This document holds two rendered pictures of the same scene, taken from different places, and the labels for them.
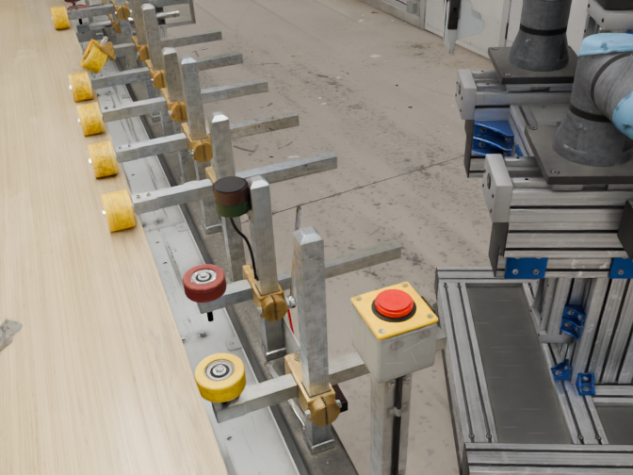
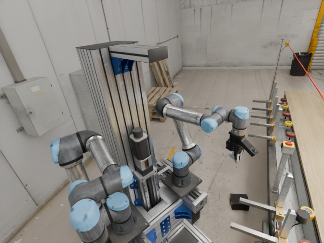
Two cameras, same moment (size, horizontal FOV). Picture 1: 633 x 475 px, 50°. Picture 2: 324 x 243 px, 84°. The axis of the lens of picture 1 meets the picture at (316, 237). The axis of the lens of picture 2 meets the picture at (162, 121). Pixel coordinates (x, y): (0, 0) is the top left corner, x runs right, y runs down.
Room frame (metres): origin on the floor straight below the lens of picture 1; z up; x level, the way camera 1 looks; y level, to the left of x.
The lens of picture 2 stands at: (1.94, 0.12, 2.11)
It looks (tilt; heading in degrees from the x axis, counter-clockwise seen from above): 29 degrees down; 229
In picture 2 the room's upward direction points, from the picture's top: 6 degrees counter-clockwise
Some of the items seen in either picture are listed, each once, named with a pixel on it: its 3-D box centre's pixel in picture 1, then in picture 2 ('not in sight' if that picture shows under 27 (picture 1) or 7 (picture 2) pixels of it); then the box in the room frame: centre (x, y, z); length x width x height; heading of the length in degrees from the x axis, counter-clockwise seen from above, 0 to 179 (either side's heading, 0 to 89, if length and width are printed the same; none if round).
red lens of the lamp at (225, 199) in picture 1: (230, 190); (303, 215); (1.01, 0.14, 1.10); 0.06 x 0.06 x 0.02
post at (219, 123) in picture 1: (230, 214); not in sight; (1.26, 0.19, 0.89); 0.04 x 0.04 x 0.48; 20
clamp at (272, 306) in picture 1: (263, 291); (282, 241); (1.05, 0.11, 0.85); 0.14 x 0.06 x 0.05; 20
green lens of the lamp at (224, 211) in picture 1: (232, 203); (301, 218); (1.01, 0.14, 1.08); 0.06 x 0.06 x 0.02
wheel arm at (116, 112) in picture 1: (181, 99); not in sight; (1.77, 0.36, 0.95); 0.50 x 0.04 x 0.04; 110
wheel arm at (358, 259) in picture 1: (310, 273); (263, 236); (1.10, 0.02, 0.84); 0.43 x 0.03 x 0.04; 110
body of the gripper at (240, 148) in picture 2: not in sight; (236, 141); (1.07, -0.25, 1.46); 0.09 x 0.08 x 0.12; 86
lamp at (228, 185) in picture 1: (236, 236); (297, 225); (1.01, 0.14, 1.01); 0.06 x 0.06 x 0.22; 20
